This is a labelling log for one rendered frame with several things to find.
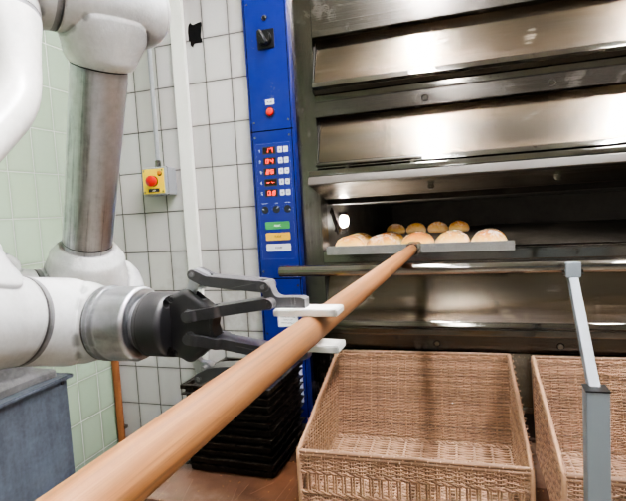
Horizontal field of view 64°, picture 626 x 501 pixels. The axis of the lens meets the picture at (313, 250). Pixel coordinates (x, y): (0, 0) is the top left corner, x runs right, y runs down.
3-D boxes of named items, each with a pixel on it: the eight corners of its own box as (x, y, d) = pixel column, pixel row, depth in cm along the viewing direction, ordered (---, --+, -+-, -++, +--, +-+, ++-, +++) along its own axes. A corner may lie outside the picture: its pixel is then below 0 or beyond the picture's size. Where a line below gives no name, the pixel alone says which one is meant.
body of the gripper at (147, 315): (163, 283, 63) (230, 282, 60) (168, 349, 63) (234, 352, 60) (123, 293, 55) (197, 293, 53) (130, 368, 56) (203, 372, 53)
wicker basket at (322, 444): (339, 426, 171) (334, 347, 169) (515, 438, 155) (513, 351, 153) (295, 510, 125) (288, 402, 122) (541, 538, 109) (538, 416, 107)
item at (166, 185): (154, 196, 188) (152, 169, 187) (178, 194, 185) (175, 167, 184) (142, 196, 181) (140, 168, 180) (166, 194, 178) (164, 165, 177)
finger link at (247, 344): (182, 331, 56) (181, 344, 56) (275, 352, 52) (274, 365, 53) (201, 323, 59) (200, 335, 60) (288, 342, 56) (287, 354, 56)
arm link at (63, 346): (131, 364, 65) (52, 373, 53) (38, 359, 70) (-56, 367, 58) (137, 281, 67) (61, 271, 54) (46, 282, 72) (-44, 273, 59)
